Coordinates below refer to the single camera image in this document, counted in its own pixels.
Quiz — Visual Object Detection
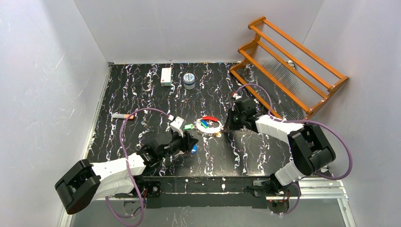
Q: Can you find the metal keyring with red handle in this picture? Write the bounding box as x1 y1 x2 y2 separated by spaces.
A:
183 116 223 138

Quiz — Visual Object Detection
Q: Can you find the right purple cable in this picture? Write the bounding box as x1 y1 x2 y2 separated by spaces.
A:
232 83 353 216

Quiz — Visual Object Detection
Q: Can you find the aluminium rail frame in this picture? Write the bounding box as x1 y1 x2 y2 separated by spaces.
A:
58 177 357 227

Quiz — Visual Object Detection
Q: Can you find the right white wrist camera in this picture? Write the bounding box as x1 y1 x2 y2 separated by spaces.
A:
232 93 242 100

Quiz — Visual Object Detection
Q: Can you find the white orange marker tube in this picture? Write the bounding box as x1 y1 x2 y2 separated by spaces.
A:
112 113 134 120

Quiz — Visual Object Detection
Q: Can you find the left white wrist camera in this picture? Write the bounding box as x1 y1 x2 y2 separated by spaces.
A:
170 116 185 137

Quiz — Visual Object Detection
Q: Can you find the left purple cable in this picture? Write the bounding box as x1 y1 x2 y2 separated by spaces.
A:
105 108 174 227

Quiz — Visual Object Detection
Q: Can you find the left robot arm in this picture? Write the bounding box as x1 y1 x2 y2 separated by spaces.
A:
54 131 199 215

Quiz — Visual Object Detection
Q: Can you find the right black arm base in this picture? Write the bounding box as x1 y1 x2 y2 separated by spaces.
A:
246 179 292 214

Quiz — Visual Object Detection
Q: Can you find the key with blue tag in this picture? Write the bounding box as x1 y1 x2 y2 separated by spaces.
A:
191 144 198 154

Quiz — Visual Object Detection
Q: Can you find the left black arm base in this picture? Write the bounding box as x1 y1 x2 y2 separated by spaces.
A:
114 180 161 199

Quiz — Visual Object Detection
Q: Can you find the white small box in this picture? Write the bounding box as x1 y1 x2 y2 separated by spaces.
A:
160 68 172 87

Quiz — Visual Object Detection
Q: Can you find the orange wooden shoe rack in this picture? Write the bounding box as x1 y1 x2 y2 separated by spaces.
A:
230 17 349 120

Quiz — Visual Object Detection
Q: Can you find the purple cable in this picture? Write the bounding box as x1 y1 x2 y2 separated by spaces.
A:
232 83 353 216
105 108 174 227

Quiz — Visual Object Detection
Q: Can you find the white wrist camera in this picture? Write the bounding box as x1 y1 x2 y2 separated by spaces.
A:
232 93 242 100
170 116 185 137

